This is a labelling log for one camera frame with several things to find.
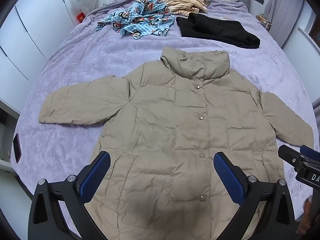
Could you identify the bedside items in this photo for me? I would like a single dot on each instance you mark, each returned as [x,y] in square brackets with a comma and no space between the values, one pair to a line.
[263,20]

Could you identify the blue monkey print cloth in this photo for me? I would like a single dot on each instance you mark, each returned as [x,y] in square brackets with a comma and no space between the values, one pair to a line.
[136,17]

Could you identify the dark red phone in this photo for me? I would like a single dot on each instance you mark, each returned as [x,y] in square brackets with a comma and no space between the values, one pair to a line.
[17,147]

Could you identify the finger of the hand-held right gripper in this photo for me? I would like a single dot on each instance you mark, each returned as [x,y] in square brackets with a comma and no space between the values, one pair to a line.
[290,156]
[310,152]

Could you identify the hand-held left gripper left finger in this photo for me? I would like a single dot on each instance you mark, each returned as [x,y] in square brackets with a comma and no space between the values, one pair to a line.
[96,177]

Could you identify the white wardrobe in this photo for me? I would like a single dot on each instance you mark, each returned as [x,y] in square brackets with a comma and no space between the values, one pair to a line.
[30,30]

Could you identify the black garment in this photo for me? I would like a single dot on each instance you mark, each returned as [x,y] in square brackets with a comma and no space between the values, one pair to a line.
[217,31]

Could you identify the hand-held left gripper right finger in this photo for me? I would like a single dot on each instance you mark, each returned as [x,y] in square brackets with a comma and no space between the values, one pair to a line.
[230,177]

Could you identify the red paper box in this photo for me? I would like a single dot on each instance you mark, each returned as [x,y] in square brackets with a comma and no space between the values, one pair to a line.
[80,17]

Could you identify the beige puffer jacket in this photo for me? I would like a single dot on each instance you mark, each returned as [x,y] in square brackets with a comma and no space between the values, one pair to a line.
[175,135]

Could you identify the light purple curtain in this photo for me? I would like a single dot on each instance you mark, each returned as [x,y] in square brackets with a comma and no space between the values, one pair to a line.
[283,5]

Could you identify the person's right hand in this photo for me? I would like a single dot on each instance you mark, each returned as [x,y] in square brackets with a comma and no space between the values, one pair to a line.
[305,217]

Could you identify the purple bed blanket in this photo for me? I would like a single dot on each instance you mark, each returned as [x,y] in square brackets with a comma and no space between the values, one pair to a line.
[82,62]

